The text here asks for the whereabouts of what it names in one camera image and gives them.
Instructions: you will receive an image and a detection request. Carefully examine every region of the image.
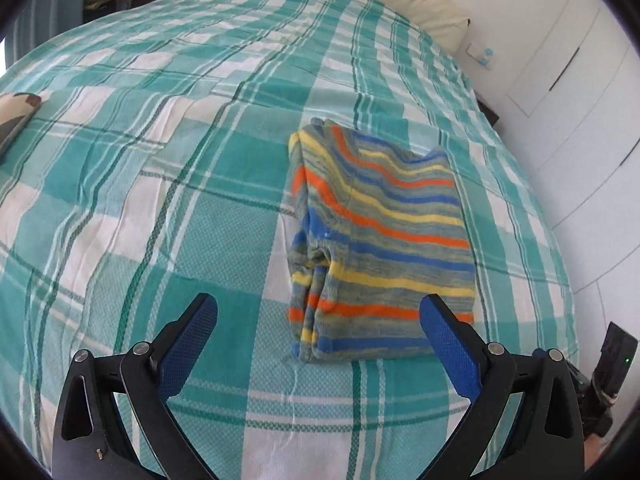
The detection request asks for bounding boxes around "patterned beige pillow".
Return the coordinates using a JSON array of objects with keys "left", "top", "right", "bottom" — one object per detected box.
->
[{"left": 0, "top": 91, "right": 43, "bottom": 158}]

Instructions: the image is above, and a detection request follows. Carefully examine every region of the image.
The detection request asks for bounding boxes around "white wardrobe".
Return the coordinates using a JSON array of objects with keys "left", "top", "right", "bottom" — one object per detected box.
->
[{"left": 470, "top": 0, "right": 640, "bottom": 321}]

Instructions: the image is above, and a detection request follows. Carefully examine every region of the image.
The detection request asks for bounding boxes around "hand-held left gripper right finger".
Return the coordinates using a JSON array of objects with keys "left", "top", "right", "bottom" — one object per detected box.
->
[{"left": 420, "top": 294, "right": 586, "bottom": 480}]

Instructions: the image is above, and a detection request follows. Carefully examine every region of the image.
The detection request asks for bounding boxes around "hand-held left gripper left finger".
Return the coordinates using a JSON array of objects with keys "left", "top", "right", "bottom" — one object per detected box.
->
[{"left": 50, "top": 292, "right": 219, "bottom": 480}]

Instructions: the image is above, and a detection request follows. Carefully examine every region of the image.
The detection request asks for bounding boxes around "white wall socket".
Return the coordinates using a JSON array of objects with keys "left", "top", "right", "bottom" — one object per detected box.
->
[{"left": 467, "top": 42, "right": 494, "bottom": 67}]

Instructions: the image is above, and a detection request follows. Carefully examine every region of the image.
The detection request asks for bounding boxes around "teal curtain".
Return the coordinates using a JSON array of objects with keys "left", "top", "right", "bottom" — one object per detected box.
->
[{"left": 7, "top": 0, "right": 88, "bottom": 46}]

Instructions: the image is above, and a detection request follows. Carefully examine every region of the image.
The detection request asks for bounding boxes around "teal checked bedspread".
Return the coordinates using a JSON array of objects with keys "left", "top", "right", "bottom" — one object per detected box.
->
[{"left": 0, "top": 0, "right": 581, "bottom": 480}]

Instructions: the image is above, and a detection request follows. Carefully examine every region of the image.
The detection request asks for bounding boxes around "striped knit sweater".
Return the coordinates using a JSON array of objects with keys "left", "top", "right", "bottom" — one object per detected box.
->
[{"left": 286, "top": 117, "right": 476, "bottom": 364}]

